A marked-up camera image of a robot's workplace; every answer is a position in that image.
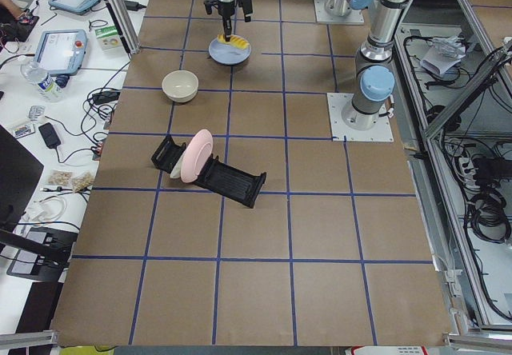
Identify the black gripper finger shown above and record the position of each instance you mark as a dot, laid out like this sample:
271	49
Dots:
247	9
227	28

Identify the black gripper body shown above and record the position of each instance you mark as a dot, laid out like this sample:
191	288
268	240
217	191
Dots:
225	8

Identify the yellow ridged bread roll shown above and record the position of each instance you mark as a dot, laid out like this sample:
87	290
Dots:
235	41

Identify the blue plate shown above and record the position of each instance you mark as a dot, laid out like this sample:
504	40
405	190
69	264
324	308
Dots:
227	55

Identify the pink plate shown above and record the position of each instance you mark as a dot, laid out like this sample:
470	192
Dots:
196	155

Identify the cream plate in rack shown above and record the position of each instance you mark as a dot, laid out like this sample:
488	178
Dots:
176	171

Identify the cream ceramic bowl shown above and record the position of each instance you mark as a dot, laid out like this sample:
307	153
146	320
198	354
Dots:
180	86

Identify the green white carton box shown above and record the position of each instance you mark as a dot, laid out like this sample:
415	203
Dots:
108	37

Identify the black dish rack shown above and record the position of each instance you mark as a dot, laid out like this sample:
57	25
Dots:
216	176

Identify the near blue teach pendant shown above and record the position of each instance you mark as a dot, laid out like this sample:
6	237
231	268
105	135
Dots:
61	52

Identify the clear plastic water bottle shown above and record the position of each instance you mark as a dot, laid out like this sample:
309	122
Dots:
41	80

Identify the black power adapter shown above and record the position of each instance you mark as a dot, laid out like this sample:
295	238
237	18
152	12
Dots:
49	135

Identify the black laptop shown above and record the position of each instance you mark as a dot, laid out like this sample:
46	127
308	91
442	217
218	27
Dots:
20	174

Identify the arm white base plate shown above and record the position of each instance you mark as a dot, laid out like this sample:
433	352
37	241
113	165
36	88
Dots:
337	12
348	125

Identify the aluminium frame post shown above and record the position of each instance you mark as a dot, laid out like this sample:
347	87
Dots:
124	25

